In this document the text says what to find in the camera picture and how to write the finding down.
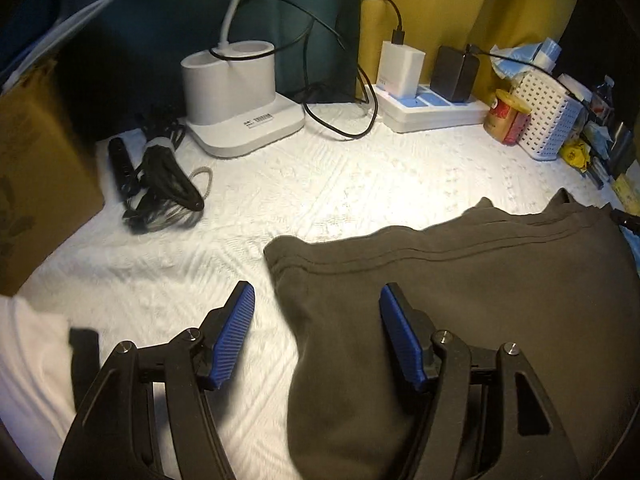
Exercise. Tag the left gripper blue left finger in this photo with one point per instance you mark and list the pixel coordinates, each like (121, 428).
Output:
(223, 334)

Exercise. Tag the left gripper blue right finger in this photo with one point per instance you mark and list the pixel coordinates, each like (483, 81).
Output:
(409, 331)

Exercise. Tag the brown t-shirt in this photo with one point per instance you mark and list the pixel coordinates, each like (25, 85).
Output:
(537, 341)

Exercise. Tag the white folded cloth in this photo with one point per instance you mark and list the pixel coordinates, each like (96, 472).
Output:
(37, 400)

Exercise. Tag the white power strip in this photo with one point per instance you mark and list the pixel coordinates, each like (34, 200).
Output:
(428, 111)

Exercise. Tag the brown cardboard box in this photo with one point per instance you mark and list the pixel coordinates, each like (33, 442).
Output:
(49, 181)

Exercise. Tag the red round tin can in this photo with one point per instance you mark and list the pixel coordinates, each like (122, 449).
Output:
(507, 117)

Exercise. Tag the white desk lamp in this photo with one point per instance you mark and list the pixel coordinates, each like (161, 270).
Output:
(232, 104)

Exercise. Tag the yellow snack bag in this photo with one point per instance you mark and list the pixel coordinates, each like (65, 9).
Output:
(576, 154)

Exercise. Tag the yellow tissue box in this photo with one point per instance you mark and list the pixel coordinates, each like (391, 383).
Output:
(627, 188)

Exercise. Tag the black power adapter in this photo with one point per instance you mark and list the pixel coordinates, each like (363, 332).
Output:
(454, 74)

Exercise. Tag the white woven plastic basket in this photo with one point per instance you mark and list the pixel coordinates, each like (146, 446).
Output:
(553, 113)

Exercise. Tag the white charger plug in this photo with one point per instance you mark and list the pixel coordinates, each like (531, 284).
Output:
(399, 70)

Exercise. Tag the stainless steel tumbler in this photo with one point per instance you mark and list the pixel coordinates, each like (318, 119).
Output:
(622, 151)

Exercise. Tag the clear jar white lid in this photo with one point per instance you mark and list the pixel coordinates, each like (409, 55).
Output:
(581, 94)

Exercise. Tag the plastic water bottle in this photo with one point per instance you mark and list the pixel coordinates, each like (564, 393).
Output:
(601, 104)

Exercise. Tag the yellow curtain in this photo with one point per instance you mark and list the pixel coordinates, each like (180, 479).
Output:
(429, 24)

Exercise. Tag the dark teal curtain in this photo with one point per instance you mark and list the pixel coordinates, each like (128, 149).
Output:
(126, 62)

